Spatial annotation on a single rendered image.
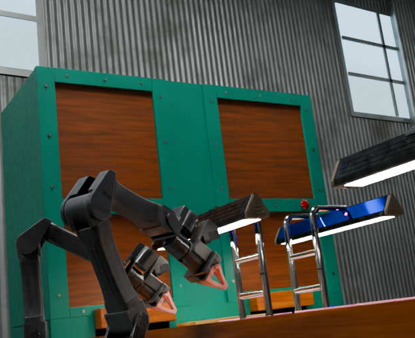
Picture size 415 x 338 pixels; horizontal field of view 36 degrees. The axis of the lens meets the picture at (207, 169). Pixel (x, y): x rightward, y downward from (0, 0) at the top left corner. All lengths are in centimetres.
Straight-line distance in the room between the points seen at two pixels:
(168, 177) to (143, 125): 24
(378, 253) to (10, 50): 355
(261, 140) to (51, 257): 113
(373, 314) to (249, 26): 479
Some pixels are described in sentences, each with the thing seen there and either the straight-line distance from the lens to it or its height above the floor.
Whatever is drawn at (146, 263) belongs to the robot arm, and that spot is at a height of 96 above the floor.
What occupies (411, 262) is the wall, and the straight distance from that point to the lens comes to 633.
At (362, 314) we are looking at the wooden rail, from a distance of 109.
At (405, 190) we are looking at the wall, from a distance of 649.
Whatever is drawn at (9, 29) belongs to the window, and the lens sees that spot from 456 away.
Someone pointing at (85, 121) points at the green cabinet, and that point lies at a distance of 257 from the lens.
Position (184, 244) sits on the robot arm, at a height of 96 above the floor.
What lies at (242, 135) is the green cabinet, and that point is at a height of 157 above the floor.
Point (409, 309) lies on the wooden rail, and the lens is 102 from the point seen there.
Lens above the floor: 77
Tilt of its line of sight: 13 degrees up
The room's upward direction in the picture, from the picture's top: 7 degrees counter-clockwise
